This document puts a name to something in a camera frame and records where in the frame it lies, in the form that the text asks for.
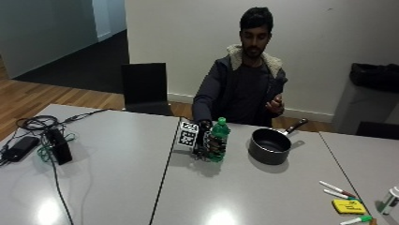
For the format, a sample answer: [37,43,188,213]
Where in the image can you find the white marker with green cap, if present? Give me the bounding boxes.
[339,215,374,225]
[322,188,363,202]

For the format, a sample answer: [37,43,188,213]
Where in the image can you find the black bin bag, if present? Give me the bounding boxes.
[349,62,399,94]

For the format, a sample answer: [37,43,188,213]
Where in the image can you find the black saucepan with handle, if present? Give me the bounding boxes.
[248,117,310,166]

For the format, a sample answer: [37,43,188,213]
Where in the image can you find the grey bin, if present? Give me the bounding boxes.
[330,82,399,136]

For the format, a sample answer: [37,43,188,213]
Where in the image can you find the white marker with red cap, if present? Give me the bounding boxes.
[318,180,358,199]

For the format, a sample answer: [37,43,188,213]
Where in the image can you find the black box device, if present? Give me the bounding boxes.
[44,127,73,166]

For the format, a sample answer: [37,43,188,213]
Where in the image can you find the black chair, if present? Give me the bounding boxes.
[120,62,174,117]
[355,120,399,141]

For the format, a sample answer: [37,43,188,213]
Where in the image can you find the yellow eraser block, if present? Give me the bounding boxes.
[330,198,369,216]

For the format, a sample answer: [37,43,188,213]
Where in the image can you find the coiled black cable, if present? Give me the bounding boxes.
[15,114,61,131]

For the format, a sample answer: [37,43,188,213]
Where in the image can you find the white cube of black markers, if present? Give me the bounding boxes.
[176,120,201,148]

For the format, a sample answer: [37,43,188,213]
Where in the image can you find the green plastic bottle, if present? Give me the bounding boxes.
[208,116,232,163]

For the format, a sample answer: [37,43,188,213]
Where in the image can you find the long black cable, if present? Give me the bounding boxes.
[49,157,77,225]

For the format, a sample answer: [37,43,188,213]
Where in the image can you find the green cable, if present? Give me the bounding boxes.
[36,132,77,163]

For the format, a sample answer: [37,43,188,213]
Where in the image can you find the the person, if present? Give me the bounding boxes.
[190,7,290,128]

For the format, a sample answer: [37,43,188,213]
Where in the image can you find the white plastic container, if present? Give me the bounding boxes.
[379,186,399,217]

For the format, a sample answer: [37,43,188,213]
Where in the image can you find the black cable with plug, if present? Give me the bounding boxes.
[57,108,115,127]

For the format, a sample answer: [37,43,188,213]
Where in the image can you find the black power adapter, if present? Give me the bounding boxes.
[2,135,41,163]

